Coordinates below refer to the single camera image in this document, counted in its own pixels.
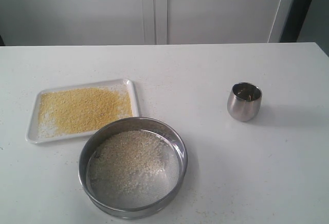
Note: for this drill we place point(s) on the white plastic tray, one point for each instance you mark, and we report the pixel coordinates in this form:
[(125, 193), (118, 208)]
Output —
[(38, 132)]

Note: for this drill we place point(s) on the dark vertical post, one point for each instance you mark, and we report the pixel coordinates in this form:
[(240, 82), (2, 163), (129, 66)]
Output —
[(295, 20)]

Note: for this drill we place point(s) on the yellow millet grains pile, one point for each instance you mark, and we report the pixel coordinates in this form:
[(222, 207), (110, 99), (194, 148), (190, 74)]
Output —
[(81, 110)]

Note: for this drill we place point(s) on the round stainless steel sieve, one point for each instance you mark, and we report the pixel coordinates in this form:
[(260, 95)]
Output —
[(161, 189)]

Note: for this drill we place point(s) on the white cabinet doors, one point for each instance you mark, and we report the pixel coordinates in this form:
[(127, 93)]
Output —
[(142, 22)]

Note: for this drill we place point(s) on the stainless steel cup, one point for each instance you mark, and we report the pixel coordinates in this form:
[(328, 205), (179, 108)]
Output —
[(244, 101)]

